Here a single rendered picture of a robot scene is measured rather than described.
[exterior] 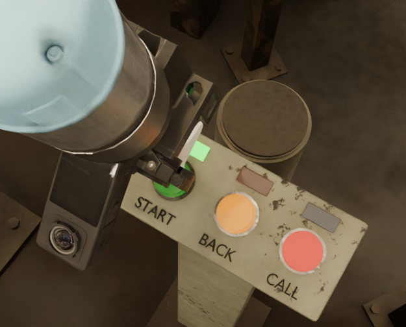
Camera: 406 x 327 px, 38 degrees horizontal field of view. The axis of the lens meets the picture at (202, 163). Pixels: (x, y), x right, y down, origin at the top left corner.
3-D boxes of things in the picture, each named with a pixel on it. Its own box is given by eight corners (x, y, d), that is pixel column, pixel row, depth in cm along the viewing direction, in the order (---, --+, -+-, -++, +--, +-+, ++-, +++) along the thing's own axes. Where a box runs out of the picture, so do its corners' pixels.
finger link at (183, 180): (203, 180, 51) (186, 168, 43) (195, 196, 51) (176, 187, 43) (156, 154, 52) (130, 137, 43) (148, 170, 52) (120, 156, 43)
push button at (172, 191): (167, 153, 63) (164, 151, 61) (201, 171, 62) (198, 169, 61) (149, 186, 63) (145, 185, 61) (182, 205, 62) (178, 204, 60)
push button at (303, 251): (293, 223, 60) (294, 223, 59) (329, 243, 60) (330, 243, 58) (275, 258, 60) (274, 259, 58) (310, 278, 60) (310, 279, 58)
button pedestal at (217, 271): (177, 253, 120) (177, 93, 64) (282, 315, 116) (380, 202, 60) (133, 322, 114) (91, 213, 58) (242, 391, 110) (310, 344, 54)
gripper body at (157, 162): (226, 104, 47) (205, 58, 36) (173, 198, 47) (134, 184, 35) (145, 61, 49) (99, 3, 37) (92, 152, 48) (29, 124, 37)
